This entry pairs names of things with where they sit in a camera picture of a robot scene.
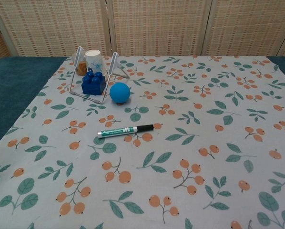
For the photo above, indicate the woven bamboo folding screen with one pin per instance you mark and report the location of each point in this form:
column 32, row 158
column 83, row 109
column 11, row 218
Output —
column 156, row 26

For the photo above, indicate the floral fruit print tablecloth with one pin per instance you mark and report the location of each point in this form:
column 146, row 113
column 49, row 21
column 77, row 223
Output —
column 180, row 148

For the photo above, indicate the blue ball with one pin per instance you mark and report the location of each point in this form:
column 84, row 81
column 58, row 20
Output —
column 119, row 93

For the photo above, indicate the green white marker body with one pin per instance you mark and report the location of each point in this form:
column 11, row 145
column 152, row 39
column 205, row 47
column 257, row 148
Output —
column 114, row 132

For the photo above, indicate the white paper cup blue print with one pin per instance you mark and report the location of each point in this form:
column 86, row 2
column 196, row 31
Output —
column 94, row 63

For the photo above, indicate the blue toy building brick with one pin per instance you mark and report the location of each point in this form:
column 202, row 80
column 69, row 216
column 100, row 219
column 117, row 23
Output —
column 93, row 87

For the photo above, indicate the black marker cap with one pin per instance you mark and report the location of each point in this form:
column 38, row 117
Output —
column 145, row 128

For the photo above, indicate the clear cup with brown snack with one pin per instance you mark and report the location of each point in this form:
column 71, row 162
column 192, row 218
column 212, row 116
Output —
column 81, row 68

